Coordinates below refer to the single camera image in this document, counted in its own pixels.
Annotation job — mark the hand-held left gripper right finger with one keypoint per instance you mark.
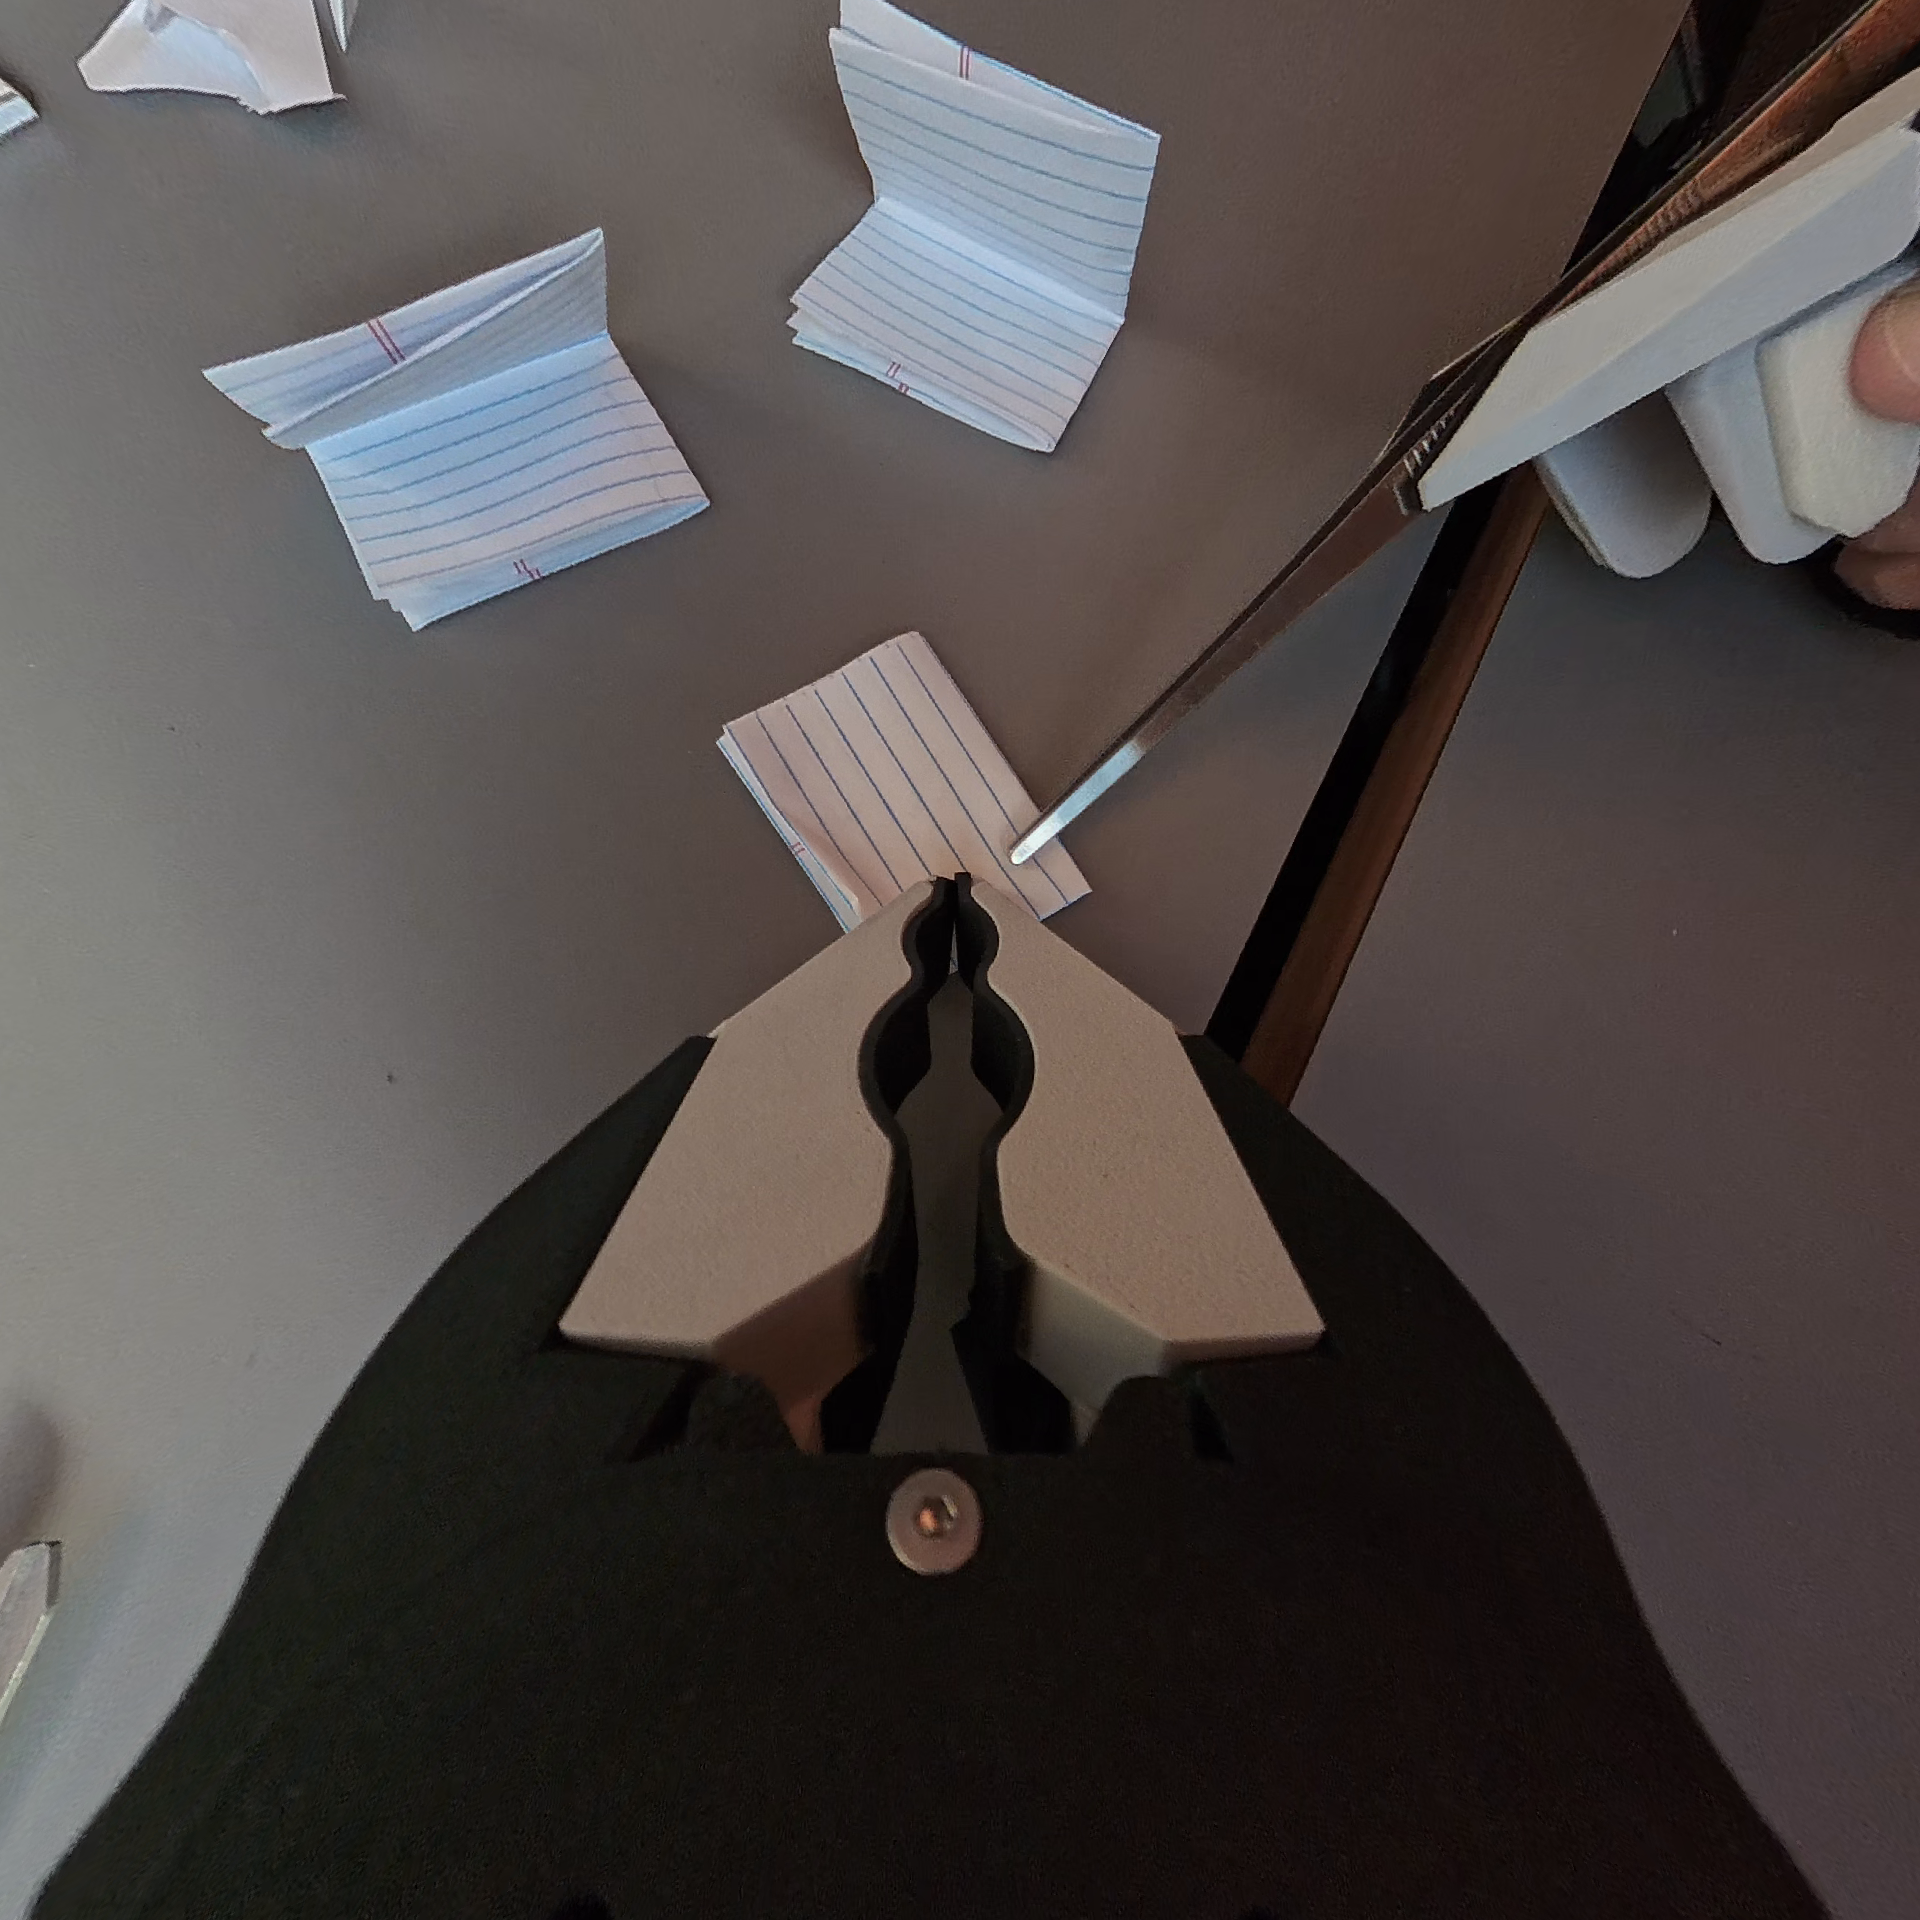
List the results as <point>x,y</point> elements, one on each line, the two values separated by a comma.
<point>1155,1201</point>

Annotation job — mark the lined paper sheet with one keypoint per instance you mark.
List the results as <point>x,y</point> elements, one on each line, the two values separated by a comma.
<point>901,750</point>
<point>974,255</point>

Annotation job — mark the white grid-creased folded paper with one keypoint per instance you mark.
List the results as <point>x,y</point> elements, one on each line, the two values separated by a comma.
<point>480,465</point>

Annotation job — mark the crumpled white paper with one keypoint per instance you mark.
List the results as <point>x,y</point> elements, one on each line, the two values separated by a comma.
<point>210,52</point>

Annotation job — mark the grey desk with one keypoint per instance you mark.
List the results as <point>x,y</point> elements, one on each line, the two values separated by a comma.
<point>1650,1051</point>
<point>300,901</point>

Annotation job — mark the small folded lined paper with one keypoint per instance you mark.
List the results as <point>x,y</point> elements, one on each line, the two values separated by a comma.
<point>12,109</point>

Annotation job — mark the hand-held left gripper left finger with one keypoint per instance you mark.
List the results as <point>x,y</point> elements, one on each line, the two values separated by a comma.
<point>720,1201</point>

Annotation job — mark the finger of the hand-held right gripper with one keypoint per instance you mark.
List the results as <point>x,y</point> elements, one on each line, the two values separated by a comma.
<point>1650,344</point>

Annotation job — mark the metal tweezers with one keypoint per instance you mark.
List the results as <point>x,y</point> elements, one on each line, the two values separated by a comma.
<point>1230,661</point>

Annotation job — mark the person's right hand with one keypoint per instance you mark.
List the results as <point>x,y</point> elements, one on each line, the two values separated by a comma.
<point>1899,352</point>

